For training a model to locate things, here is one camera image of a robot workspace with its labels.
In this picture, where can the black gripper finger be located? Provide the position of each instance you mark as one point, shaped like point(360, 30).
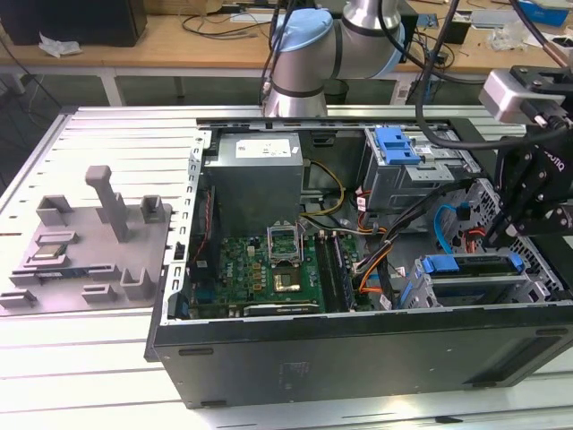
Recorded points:
point(537, 215)
point(515, 174)

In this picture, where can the hard disk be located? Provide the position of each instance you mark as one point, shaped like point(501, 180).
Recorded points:
point(474, 264)

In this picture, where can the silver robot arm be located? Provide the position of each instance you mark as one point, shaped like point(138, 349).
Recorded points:
point(304, 67)

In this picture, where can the silver disk bay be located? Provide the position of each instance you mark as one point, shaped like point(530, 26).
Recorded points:
point(474, 281)

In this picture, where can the blue plastic drive latch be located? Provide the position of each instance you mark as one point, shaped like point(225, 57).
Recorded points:
point(396, 145)

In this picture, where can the silver drive cage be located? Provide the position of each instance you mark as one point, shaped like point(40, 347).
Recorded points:
point(389, 188)

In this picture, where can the clear plastic bags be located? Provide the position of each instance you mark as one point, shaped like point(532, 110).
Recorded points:
point(508, 38)

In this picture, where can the small black box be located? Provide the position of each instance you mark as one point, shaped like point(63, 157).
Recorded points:
point(461, 33)

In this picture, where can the flat silver box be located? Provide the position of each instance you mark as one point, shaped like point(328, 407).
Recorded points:
point(497, 19)

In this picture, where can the blue box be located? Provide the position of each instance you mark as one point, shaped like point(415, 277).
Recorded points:
point(550, 11)

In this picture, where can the black waste bin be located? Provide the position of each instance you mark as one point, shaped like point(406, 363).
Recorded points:
point(336, 92)

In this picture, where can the installed RAM stick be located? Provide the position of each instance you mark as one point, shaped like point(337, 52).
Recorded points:
point(344, 277)

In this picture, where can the black RAM slot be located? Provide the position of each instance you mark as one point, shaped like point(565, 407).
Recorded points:
point(328, 277)

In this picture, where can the metal locking lever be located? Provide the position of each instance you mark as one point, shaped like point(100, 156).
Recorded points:
point(302, 246)

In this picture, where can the CPU socket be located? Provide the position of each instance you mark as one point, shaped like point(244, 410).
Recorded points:
point(286, 281)

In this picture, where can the grey power supply unit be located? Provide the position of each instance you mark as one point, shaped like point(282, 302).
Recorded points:
point(255, 188)

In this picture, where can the black PC case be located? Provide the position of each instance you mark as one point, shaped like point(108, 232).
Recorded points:
point(313, 358)

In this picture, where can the black graphics card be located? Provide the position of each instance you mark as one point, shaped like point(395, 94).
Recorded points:
point(282, 309)

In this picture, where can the green motherboard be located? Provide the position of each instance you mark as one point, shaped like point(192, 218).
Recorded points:
point(242, 269)

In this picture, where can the grey parts rack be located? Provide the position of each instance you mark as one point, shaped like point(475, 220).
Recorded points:
point(147, 251)

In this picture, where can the wooden desk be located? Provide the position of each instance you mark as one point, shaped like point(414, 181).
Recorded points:
point(156, 49)

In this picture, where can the spare RAM stick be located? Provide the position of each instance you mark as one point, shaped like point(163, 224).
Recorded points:
point(62, 273)

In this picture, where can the large black box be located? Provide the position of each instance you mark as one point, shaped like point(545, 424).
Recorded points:
point(71, 22)

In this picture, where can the spare CPU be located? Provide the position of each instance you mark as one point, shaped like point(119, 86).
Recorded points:
point(49, 253)

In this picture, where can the crumpled white plastic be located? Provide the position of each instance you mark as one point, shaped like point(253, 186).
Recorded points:
point(58, 45)

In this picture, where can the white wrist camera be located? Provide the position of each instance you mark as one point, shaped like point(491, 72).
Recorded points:
point(503, 96)

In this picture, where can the black camera bracket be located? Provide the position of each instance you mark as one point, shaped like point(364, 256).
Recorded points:
point(546, 80)

